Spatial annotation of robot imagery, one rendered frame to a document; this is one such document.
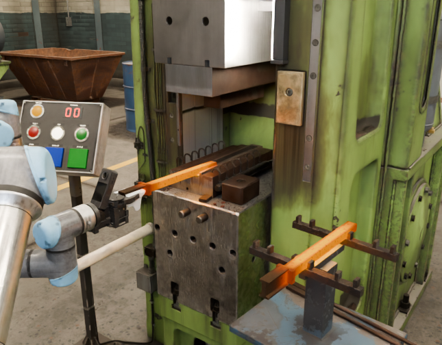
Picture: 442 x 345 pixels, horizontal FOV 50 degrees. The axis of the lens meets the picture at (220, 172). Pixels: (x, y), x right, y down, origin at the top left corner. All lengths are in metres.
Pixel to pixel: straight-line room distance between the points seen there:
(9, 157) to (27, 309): 1.94
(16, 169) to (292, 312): 0.89
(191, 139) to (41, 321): 1.34
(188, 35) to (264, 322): 0.92
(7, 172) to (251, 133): 1.31
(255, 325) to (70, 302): 1.61
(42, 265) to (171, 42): 0.82
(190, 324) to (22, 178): 1.13
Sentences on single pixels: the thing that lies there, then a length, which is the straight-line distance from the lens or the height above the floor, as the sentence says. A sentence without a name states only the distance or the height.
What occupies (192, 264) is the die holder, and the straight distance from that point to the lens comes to 1.75.
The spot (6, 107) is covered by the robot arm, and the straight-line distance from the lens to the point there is 1.50.
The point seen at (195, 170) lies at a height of 1.01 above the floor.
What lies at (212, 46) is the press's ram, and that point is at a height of 1.43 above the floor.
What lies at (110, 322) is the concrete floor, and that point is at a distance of 2.64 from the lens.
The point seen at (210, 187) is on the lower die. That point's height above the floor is 0.95.
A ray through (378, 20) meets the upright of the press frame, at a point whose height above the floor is 1.50.
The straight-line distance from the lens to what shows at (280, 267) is 1.13.
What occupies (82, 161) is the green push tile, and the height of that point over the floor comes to 1.00.
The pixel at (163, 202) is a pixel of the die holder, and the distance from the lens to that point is 1.74.
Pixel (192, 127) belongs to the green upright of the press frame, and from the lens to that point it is 1.92.
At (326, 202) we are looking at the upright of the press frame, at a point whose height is 0.94.
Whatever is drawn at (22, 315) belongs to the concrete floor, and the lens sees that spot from 2.82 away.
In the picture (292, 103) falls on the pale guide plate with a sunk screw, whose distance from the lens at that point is 1.54.
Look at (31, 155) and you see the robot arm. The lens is 0.97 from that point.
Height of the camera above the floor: 1.54
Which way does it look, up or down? 19 degrees down
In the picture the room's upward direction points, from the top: straight up
